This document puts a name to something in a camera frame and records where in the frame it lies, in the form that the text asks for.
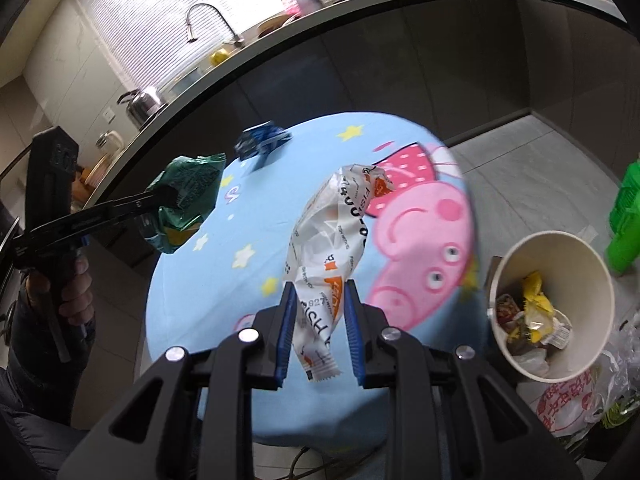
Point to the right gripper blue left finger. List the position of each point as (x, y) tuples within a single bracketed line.
[(286, 312)]

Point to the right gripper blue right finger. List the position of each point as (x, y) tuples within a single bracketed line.
[(356, 340)]

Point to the white fish snack wrapper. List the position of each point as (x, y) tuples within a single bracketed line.
[(325, 247)]

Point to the green snack bag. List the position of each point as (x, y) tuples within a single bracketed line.
[(187, 191)]

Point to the blue foil snack bag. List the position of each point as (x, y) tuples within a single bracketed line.
[(259, 142)]

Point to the white round trash bin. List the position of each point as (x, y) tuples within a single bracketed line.
[(576, 281)]

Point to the red foil snack bag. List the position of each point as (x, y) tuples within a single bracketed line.
[(506, 309)]

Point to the yellow snack wrapper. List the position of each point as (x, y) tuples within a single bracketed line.
[(538, 309)]

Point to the dark kitchen cabinets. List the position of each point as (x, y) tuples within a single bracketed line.
[(456, 67)]

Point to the chrome kitchen faucet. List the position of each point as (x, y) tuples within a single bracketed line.
[(205, 20)]

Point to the person left hand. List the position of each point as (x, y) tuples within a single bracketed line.
[(72, 300)]

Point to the blue cartoon pig tablecloth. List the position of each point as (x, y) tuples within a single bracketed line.
[(419, 267)]

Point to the glass teapot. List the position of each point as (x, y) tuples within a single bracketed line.
[(110, 142)]

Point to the steel kettle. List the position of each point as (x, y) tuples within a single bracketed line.
[(142, 105)]

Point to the white red plastic bag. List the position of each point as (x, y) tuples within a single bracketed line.
[(567, 409)]

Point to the yellow sponge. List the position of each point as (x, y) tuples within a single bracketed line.
[(218, 57)]

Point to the green plastic bottle front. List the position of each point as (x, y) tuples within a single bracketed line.
[(623, 249)]

